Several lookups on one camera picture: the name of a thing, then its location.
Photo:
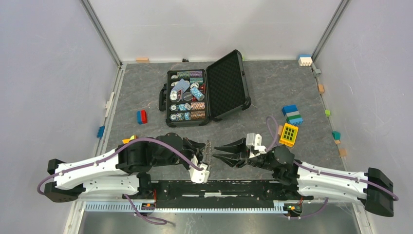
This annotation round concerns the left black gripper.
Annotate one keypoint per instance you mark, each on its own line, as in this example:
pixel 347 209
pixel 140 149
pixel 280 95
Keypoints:
pixel 193 146

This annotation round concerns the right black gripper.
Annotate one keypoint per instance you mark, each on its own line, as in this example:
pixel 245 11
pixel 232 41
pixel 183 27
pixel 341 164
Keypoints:
pixel 237 146

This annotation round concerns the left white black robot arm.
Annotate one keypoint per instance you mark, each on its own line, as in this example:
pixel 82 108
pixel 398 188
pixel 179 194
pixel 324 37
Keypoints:
pixel 124 170

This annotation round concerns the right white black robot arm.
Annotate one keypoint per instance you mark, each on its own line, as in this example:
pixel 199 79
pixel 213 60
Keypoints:
pixel 298 179

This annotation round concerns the black poker chip case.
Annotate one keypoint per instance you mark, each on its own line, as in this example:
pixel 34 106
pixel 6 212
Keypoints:
pixel 218 91

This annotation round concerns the black dealer button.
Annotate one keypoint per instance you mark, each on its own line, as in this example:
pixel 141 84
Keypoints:
pixel 187 96

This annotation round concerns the wooden cylinder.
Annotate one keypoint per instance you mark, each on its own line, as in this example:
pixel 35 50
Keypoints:
pixel 280 130

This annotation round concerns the yellow window brick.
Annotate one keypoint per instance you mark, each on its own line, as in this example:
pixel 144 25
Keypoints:
pixel 289 135

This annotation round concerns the red blue brick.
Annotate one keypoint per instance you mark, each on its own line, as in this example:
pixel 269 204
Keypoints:
pixel 142 117

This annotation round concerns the yellow orange brick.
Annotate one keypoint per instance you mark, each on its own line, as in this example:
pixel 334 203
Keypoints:
pixel 127 140

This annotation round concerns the blue green brick stack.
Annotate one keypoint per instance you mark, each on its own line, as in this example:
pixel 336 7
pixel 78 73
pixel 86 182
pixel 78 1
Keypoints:
pixel 292 115

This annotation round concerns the tan wooden block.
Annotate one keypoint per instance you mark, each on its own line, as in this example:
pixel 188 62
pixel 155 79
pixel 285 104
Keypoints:
pixel 142 60

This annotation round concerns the teal brick right edge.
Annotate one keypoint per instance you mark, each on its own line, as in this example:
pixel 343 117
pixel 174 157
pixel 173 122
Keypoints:
pixel 336 135

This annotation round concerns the tan block right edge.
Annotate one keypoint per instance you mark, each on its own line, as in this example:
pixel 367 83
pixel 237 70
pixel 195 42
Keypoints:
pixel 342 152

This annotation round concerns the orange block right edge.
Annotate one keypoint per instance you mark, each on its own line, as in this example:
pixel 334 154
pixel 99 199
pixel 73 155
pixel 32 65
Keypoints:
pixel 321 89

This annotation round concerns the white blue corner brick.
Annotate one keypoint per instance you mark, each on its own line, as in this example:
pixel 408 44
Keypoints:
pixel 305 60

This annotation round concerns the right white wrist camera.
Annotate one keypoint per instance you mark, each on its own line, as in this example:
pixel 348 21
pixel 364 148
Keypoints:
pixel 256 143

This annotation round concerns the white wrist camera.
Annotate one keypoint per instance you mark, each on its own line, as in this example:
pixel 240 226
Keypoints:
pixel 199 176
pixel 256 143

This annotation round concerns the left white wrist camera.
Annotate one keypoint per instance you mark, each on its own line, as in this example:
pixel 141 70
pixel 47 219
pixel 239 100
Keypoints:
pixel 199 176

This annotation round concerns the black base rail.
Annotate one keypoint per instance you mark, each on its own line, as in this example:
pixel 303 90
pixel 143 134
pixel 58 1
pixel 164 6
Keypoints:
pixel 217 194

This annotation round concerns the blue brick on left rail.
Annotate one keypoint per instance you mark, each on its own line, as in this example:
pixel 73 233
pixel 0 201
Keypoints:
pixel 100 132

